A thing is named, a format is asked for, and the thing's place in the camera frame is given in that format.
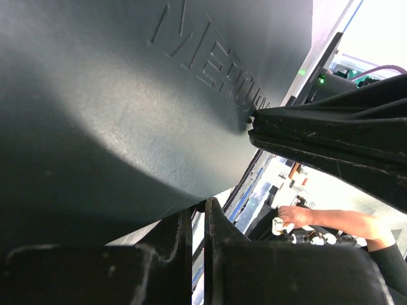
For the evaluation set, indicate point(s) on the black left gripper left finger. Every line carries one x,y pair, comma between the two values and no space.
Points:
156,270

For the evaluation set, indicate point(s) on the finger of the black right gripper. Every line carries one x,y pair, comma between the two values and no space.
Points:
358,137

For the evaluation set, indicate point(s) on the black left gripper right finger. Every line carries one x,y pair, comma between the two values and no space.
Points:
240,271

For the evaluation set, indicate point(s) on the dark grey network switch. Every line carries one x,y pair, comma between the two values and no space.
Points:
116,114

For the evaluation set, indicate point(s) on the person forearm black sleeve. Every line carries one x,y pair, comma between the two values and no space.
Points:
380,242

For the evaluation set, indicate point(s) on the bare person hand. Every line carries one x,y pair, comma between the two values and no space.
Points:
298,216

